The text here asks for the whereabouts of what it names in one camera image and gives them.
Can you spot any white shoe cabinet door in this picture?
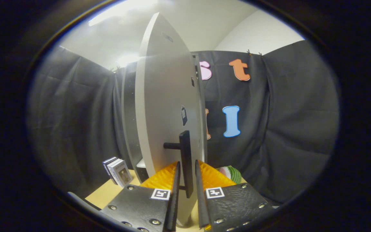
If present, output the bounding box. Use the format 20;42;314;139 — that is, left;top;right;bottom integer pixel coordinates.
135;12;207;226

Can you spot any grey shoe cabinet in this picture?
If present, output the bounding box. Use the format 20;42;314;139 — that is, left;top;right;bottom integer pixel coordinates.
121;53;209;184

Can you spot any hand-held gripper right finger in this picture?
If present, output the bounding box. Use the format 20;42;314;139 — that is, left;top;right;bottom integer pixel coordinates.
195;159;275;232

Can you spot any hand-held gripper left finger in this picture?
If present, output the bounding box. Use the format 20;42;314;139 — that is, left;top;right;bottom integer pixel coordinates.
99;160;182;232

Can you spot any black door handle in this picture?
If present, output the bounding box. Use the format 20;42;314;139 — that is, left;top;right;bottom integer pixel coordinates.
164;130;194;198

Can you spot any black backdrop cloth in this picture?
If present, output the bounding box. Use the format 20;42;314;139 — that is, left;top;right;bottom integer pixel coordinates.
28;40;340;203

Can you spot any book with grey photo cover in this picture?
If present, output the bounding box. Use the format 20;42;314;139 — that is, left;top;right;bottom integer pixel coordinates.
111;159;133;188

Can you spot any green pink striped object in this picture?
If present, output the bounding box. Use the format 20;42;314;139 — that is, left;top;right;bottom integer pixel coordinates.
216;166;242;185

